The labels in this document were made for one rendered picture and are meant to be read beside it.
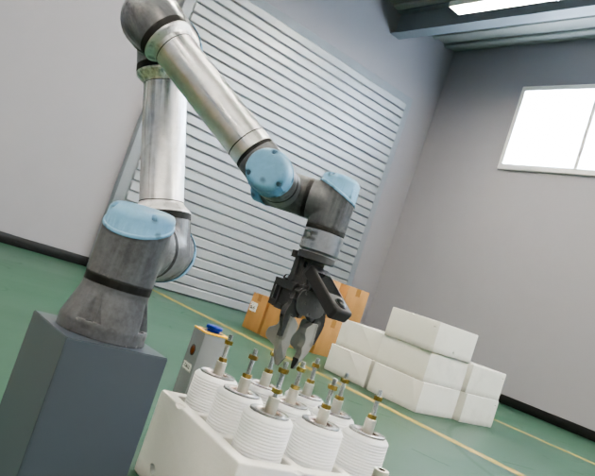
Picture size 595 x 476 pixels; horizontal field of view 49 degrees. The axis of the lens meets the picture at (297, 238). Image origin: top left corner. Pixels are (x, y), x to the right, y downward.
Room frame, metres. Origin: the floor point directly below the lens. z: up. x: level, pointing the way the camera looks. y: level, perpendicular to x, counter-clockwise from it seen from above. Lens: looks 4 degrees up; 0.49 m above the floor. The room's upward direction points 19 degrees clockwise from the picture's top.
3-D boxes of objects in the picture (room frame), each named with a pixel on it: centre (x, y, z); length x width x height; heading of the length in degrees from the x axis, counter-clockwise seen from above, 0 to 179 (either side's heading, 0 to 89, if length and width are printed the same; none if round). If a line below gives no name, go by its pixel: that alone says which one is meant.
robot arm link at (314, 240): (1.22, -0.04, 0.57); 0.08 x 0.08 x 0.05
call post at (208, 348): (1.58, 0.12, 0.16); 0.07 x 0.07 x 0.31; 31
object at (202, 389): (1.41, 0.07, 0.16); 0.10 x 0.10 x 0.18
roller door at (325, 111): (7.05, 0.48, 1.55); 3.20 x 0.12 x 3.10; 128
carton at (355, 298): (5.51, -0.53, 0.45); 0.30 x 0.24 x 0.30; 35
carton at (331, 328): (5.38, -0.40, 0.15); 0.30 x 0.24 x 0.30; 38
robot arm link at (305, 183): (1.22, 0.06, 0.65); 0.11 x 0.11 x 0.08; 81
